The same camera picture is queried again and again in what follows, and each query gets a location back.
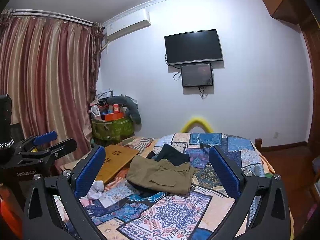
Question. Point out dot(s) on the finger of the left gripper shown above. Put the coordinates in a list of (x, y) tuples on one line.
[(59, 150), (45, 138)]

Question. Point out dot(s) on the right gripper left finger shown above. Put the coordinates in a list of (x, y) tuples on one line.
[(41, 218)]

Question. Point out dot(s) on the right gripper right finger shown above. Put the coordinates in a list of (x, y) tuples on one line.
[(272, 217)]

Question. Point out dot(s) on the olive green pants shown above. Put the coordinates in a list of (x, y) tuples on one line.
[(160, 175)]

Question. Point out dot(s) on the white crumpled cloth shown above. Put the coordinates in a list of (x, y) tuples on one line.
[(95, 191)]

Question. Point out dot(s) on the wooden lap desk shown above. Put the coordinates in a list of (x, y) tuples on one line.
[(104, 165)]

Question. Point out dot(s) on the green storage basket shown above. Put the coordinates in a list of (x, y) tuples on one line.
[(112, 132)]

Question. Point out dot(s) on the orange box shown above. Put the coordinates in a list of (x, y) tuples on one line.
[(113, 116)]

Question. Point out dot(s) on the striped pink curtain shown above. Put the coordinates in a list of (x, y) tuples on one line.
[(49, 68)]

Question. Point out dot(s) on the dark navy folded garment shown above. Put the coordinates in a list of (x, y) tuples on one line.
[(171, 154)]

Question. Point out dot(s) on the yellow foam tube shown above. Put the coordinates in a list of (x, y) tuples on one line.
[(197, 121)]

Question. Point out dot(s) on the white air conditioner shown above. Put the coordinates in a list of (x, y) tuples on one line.
[(127, 24)]

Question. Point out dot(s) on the brown wooden wardrobe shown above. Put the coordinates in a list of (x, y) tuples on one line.
[(291, 11)]

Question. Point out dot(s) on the small black wall monitor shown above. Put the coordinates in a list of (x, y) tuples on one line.
[(196, 75)]

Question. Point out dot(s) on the black wall television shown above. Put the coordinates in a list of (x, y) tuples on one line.
[(194, 46)]

